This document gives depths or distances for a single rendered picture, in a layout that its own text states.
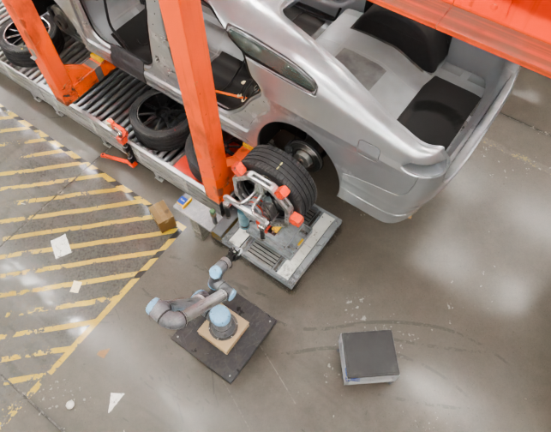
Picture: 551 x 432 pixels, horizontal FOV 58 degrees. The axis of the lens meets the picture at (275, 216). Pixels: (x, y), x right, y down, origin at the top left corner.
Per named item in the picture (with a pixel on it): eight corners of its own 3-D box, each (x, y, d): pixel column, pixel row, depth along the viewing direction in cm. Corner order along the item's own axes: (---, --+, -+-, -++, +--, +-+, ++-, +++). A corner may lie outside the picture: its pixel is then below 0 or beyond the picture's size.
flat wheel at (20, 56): (68, 27, 580) (61, 9, 560) (60, 66, 546) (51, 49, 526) (12, 30, 578) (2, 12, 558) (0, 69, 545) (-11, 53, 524)
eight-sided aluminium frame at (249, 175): (292, 231, 402) (294, 195, 355) (288, 237, 400) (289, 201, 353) (240, 198, 419) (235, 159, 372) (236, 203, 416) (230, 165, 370)
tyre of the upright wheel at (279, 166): (332, 199, 378) (278, 135, 360) (316, 221, 369) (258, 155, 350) (289, 208, 436) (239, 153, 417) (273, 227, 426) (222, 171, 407)
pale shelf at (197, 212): (223, 219, 427) (223, 217, 425) (211, 232, 421) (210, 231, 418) (186, 195, 441) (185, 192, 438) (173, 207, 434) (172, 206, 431)
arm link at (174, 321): (174, 327, 304) (240, 288, 358) (160, 314, 308) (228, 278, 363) (169, 339, 309) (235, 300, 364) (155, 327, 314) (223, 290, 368)
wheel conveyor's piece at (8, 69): (106, 66, 584) (96, 39, 551) (50, 110, 550) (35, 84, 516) (50, 33, 615) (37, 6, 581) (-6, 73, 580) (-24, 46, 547)
